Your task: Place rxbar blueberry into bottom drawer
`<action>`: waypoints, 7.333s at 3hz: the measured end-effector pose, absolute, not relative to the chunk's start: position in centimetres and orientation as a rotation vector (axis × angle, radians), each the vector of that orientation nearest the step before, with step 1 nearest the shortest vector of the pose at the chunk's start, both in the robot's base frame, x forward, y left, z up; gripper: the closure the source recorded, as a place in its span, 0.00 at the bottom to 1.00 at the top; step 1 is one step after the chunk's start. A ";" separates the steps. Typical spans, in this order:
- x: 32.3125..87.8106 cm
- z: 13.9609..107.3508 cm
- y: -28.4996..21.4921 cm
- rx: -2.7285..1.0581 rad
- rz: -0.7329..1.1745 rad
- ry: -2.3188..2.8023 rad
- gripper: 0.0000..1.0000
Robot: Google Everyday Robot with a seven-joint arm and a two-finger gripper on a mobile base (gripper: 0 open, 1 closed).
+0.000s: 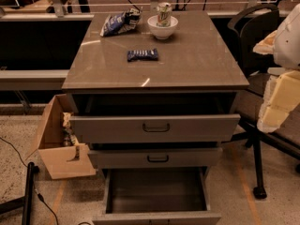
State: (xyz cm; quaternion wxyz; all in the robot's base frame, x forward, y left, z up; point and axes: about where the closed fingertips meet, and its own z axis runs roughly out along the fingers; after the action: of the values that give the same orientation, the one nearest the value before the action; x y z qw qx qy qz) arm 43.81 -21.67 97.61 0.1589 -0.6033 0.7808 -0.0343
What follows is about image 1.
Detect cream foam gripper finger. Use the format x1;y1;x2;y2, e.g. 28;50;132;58
257;70;300;133

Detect blue rxbar blueberry bar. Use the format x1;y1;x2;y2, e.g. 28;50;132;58
127;49;158;62

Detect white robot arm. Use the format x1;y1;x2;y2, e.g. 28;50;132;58
253;4;300;133

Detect grey top drawer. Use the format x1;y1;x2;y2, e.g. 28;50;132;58
70;114;240;143

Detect grey drawer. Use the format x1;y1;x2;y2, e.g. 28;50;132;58
70;114;240;143
93;168;220;225
88;147;222;169

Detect grey middle drawer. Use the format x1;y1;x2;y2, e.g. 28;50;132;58
88;147;222;169

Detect grey drawer cabinet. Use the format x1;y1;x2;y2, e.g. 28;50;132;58
63;12;248;169

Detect grey bottom drawer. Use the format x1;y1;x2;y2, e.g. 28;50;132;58
93;168;220;225

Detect black office chair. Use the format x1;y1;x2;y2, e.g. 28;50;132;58
228;4;300;199

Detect white ceramic bowl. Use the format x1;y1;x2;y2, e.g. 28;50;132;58
147;16;178;39

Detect green soda can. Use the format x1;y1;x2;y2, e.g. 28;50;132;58
157;2;173;27

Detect blue white chip bag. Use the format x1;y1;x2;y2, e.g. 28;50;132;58
100;8;142;37

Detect crumpled items in box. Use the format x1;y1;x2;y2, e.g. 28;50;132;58
62;112;80;160

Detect brown cardboard box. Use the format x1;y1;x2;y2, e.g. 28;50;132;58
27;95;96;179

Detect black stand pole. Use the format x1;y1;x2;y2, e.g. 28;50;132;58
0;162;39;225

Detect black floor cable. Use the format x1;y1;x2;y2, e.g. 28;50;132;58
0;136;60;225

